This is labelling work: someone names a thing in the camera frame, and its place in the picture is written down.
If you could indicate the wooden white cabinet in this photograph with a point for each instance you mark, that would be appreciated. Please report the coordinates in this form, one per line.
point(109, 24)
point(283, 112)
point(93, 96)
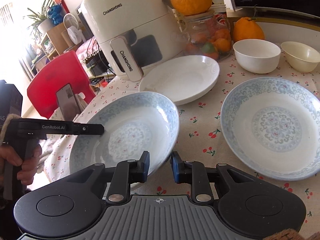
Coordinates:
point(280, 26)

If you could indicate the cherry print tablecloth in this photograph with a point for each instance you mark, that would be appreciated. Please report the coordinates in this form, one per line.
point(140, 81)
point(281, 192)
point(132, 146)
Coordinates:
point(200, 136)

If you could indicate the large orange on table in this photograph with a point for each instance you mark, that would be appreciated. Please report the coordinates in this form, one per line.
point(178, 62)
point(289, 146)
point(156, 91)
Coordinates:
point(247, 28)

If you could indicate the white air fryer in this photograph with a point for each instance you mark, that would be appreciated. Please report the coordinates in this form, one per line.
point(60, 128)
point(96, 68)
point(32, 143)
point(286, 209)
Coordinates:
point(134, 35)

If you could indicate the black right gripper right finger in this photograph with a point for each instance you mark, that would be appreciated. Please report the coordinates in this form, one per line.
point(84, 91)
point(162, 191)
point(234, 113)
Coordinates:
point(192, 173)

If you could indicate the smartphone on stand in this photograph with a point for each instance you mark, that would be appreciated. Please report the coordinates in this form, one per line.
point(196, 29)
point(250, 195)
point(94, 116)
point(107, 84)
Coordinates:
point(68, 103)

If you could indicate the stack of white cups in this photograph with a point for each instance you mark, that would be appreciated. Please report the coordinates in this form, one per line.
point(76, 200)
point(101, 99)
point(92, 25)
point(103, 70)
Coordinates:
point(218, 6)

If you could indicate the person's left hand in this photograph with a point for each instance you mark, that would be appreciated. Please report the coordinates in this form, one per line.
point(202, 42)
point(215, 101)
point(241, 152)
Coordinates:
point(28, 166)

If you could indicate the small white desk fan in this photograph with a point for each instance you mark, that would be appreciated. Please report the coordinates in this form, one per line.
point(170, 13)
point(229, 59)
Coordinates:
point(73, 29)

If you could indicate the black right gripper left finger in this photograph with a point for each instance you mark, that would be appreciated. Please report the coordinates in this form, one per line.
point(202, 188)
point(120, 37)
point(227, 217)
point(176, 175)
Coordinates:
point(126, 173)

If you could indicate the glass jar with fruit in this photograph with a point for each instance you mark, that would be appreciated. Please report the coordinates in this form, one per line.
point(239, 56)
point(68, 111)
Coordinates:
point(207, 36)

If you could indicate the blue patterned plate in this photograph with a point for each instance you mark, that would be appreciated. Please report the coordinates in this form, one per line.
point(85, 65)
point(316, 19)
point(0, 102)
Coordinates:
point(143, 121)
point(272, 126)

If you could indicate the red plastic chair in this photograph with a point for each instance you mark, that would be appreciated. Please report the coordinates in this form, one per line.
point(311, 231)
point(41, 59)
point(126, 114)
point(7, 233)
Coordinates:
point(62, 70)

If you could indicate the white ceramic bowl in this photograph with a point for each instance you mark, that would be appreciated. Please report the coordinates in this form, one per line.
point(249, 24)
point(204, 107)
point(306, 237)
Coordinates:
point(257, 56)

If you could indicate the small cream bowl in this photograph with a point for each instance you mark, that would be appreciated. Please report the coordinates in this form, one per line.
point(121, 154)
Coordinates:
point(301, 57)

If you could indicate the potted green plant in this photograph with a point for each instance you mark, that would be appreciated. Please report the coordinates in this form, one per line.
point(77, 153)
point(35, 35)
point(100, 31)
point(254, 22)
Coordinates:
point(41, 21)

